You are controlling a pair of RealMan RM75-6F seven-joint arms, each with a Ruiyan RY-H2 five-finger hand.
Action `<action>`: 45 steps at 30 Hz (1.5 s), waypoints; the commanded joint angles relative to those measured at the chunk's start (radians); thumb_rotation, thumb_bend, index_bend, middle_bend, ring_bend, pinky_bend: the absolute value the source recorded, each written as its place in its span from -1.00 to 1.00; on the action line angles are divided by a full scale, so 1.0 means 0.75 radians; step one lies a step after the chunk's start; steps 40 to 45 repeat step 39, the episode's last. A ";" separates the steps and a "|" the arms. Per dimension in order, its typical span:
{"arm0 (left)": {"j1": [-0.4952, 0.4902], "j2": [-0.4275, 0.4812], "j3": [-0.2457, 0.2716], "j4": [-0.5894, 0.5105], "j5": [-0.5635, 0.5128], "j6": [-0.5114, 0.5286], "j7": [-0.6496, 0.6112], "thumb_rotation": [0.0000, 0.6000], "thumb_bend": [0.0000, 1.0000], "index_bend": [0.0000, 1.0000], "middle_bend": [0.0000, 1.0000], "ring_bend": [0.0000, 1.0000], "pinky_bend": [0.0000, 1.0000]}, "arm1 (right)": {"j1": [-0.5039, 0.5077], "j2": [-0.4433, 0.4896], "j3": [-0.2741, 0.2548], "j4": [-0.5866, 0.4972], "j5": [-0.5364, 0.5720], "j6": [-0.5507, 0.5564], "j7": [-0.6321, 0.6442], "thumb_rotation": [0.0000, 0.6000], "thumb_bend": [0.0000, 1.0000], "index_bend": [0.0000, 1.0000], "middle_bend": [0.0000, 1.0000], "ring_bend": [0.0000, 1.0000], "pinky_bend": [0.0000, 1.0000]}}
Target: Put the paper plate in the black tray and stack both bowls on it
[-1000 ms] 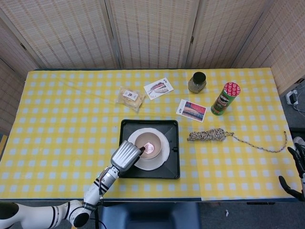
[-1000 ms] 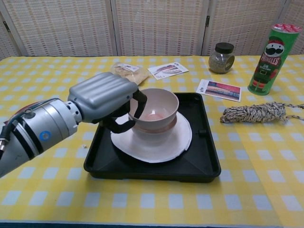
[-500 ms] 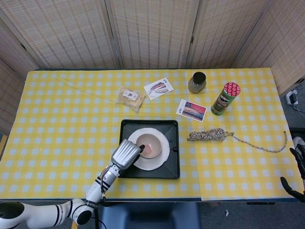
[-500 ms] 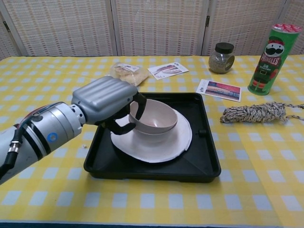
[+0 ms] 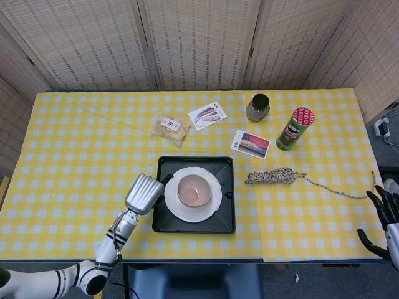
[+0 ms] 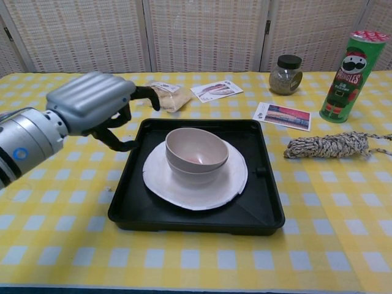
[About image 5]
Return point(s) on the postcard with red blue picture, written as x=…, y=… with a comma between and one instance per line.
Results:
x=251, y=144

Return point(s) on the beige bowl with pink stain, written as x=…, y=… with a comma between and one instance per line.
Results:
x=193, y=190

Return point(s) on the yellow checkered tablecloth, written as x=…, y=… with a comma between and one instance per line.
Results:
x=62, y=124

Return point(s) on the white paper plate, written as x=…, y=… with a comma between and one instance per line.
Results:
x=174, y=208

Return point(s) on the silver and black left hand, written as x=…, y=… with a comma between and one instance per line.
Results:
x=141, y=194

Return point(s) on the silver and black right hand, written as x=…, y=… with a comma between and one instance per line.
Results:
x=392, y=236

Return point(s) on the beige woven folding screen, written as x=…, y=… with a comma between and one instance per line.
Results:
x=199, y=46

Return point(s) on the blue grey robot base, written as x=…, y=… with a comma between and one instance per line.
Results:
x=193, y=283

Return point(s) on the white postcard with drawing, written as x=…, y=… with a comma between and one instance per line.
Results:
x=207, y=116

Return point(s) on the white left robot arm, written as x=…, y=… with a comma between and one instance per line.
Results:
x=109, y=246

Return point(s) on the green Pringles can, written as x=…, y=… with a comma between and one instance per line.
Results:
x=291, y=134

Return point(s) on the white power adapter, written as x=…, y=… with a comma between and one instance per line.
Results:
x=381, y=126

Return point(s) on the black square plastic tray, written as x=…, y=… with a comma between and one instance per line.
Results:
x=227, y=218

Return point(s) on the clear bag of cookies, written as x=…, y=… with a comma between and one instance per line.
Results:
x=170, y=127

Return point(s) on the glass jar with black lid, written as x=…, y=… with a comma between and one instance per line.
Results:
x=258, y=110

